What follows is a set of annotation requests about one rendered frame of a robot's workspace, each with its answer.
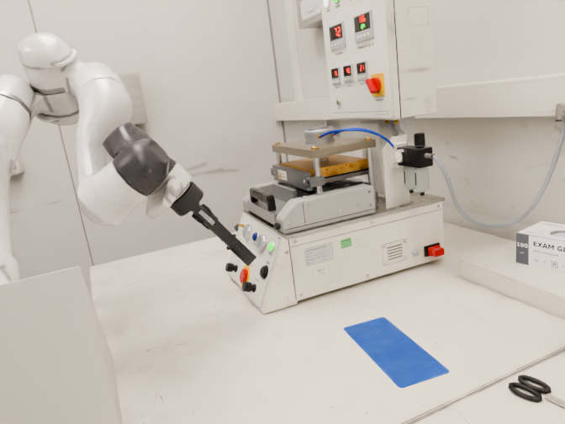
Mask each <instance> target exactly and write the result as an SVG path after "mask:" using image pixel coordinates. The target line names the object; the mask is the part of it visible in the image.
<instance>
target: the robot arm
mask: <svg viewBox="0 0 565 424"><path fill-rule="evenodd" d="M77 53H78V52H77V51H76V50H74V49H72V48H71V47H70V46H69V45H68V44H67V43H66V42H65V41H64V40H62V39H60V38H59V37H57V36H56V35H54V34H50V33H47V32H44V33H37V34H31V35H30V36H28V37H26V38H24V39H22V40H21V41H20V43H19V44H18V55H19V59H20V62H21V64H22V65H23V68H24V71H25V74H26V76H27V78H28V80H29V83H27V82H26V81H25V80H23V79H22V78H19V77H16V76H14V75H1V76H0V284H6V283H11V282H14V281H18V280H20V275H19V269H18V262H17V260H16V259H15V258H14V251H13V238H12V231H11V225H10V187H9V179H10V177H11V174H12V172H13V168H14V165H15V162H16V160H17V157H18V154H19V151H20V148H21V146H22V144H23V143H24V139H25V137H26V135H27V134H28V131H29V128H30V126H31V123H32V120H33V118H34V117H35V115H36V118H37V119H39V120H41V121H43V122H47V123H52V124H55V125H74V124H76V123H78V124H77V133H76V136H75V144H76V153H77V170H78V178H79V186H78V190H77V195H78V203H79V205H80V208H81V212H82V213H83V214H84V215H85V216H86V217H87V218H88V219H89V220H90V221H91V222H92V223H95V224H98V225H104V226H111V225H120V224H121V222H122V221H123V220H124V219H125V218H126V217H127V215H128V214H129V213H130V212H131V211H132V210H133V209H134V208H135V207H137V206H138V205H139V204H140V203H141V202H142V201H143V200H144V199H145V198H146V197H148V201H147V205H146V210H145V213H146V215H147V216H148V217H149V218H151V219H154V218H155V217H157V216H158V215H159V214H161V213H162V212H164V211H165V210H167V209H169V208H171V209H172V210H173V211H174V212H176V214H178V215H179V216H184V215H186V214H188V212H190V211H192V212H193V214H192V215H191V216H192V217H193V218H194V219H195V220H196V221H197V222H198V223H201V224H202V225H203V226H204V227H205V228H206V229H208V230H211V231H212V232H213V233H214V234H215V235H216V236H217V237H218V238H219V239H220V240H221V241H222V242H223V243H224V244H225V245H227V247H226V249H227V250H231V251H232V252H233V253H234V254H235V255H236V256H237V257H238V258H239V259H240V260H241V261H242V262H243V263H244V264H246V265H247V266H248V267H249V266H250V265H251V263H252V262H253V261H254V260H255V259H256V256H255V255H254V254H253V253H252V252H251V251H250V250H249V249H248V248H247V247H246V246H245V245H244V244H243V243H242V242H241V241H239V240H238V239H237V238H236V234H233V235H232V234H231V233H230V232H229V231H228V230H227V229H226V228H225V227H224V226H223V225H222V224H221V223H220V222H219V219H218V218H217V217H216V216H215V215H214V214H213V213H212V212H211V209H210V208H209V207H208V206H207V205H205V204H202V205H200V204H199V202H200V200H201V199H202V197H203V191H202V190H201V189H200V188H199V187H198V186H197V185H196V184H195V183H194V182H189V181H190V179H191V177H192V176H191V175H190V174H189V173H188V172H187V171H186V170H185V169H184V168H183V167H182V166H181V165H180V164H179V163H178V162H177V161H174V160H173V159H171V158H170V157H169V156H168V155H167V154H166V152H165V151H164V150H163V149H162V148H161V147H160V146H159V145H158V144H157V143H156V142H155V141H154V140H152V139H151V138H150V137H149V136H148V135H147V134H146V133H145V132H144V131H142V130H141V129H139V128H138V127H136V126H135V125H133V124H132V123H130V121H131V120H132V116H133V106H132V101H131V98H130V96H129V93H128V92H127V89H126V87H125V85H124V83H123V82H122V80H121V79H120V78H119V77H118V75H117V74H116V73H115V72H113V71H112V70H111V69H110V68H109V67H108V66H106V65H105V64H103V63H100V62H96V61H94V62H88V63H83V62H82V61H80V60H79V59H77V57H76V55H77ZM108 154H109V155H110V156H111V157H112V158H113V160H112V161H111V162H110V163H109V164H108V165H107V156H108Z"/></svg>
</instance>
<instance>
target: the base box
mask: <svg viewBox="0 0 565 424"><path fill-rule="evenodd" d="M444 256H445V249H444V228H443V208H442V201H441V202H437V203H433V204H427V205H423V206H420V207H416V208H413V209H407V210H403V211H399V212H396V213H392V214H389V215H383V216H378V217H375V218H371V219H368V220H362V221H358V222H355V223H351V224H348V225H342V226H338V227H335V228H331V229H327V230H323V231H317V232H314V233H310V234H307V235H303V236H297V237H294V238H290V239H285V238H283V237H282V239H281V241H280V245H279V248H278V251H277V256H276V259H275V262H274V265H273V268H272V273H271V277H270V279H269V283H268V285H267V291H266V294H265V297H264V300H263V303H262V307H261V312H262V313H263V314H265V313H268V312H271V311H274V310H279V309H281V308H285V307H288V306H290V305H296V304H297V301H299V300H301V299H307V298H309V297H312V296H315V295H318V294H323V293H326V292H330V291H332V290H335V289H340V288H343V287H346V286H349V285H352V284H357V283H360V282H363V281H366V280H369V279H372V278H377V277H380V276H383V275H386V274H389V273H394V272H397V271H399V270H403V269H406V268H411V267H413V266H417V265H420V264H422V263H426V262H430V261H434V260H436V259H439V258H443V257H444Z"/></svg>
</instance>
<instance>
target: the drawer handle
mask: <svg viewBox="0 0 565 424"><path fill-rule="evenodd" d="M250 197H251V202H252V203H253V202H257V201H258V200H260V201H261V202H263V203H265V204H267V210H268V211H273V210H276V204H275V199H274V196H273V195H272V194H270V193H267V192H264V191H262V190H260V189H258V188H250Z"/></svg>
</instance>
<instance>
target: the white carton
mask: <svg viewBox="0 0 565 424"><path fill-rule="evenodd" d="M516 262H518V263H522V264H525V265H530V266H533V267H537V268H544V269H547V270H551V271H555V272H559V273H565V224H562V223H556V222H550V221H544V220H543V221H541V222H539V223H537V224H534V225H532V226H530V227H528V228H526V229H524V230H522V231H519V232H517V233H516Z"/></svg>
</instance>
